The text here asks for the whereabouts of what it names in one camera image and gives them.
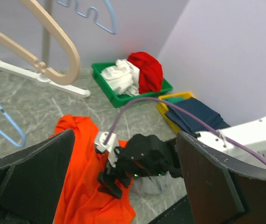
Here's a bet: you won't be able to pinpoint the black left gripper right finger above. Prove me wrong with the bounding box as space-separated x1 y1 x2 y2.
176 132 266 224

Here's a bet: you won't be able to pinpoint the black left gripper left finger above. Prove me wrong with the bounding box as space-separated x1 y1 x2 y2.
0 129 75 224

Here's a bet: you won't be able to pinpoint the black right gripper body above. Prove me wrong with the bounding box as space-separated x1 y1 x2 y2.
97 146 135 199

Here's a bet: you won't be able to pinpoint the blue hanger of orange shirt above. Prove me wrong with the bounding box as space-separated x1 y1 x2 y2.
0 91 27 148

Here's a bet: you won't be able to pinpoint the grey adidas t shirt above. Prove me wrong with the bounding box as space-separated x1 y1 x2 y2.
129 173 182 198

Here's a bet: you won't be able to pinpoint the orange t shirt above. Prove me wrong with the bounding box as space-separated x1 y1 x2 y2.
54 115 136 224

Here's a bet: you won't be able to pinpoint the white t shirt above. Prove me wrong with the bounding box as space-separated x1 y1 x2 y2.
101 59 140 97

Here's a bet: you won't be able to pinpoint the red t shirt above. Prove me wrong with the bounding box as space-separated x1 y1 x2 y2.
127 52 164 94

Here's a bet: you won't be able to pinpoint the wooden hanger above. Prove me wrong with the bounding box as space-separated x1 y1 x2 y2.
0 0 69 74

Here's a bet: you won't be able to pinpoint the light blue wire hanger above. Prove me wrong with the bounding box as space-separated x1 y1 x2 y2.
56 0 118 35

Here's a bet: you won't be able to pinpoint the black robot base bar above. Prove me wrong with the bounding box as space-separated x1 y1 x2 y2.
149 196 194 224

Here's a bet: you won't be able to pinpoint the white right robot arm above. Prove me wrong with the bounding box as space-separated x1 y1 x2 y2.
94 110 266 199

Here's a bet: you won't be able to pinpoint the green plastic bin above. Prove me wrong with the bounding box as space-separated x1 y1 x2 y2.
91 62 173 108

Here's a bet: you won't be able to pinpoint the yellow plastic bin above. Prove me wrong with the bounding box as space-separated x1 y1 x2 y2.
156 91 194 133

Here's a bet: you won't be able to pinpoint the green garment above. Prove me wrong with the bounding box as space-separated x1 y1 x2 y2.
165 97 185 104

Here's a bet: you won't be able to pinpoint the blue denim jeans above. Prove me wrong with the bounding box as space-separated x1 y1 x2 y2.
165 98 230 135

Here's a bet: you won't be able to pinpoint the silver clothes rack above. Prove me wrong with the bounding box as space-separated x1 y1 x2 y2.
0 0 91 98

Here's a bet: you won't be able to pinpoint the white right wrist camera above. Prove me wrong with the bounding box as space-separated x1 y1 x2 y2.
94 131 119 168

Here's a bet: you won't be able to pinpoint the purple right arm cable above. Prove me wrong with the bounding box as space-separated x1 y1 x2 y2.
103 97 266 173

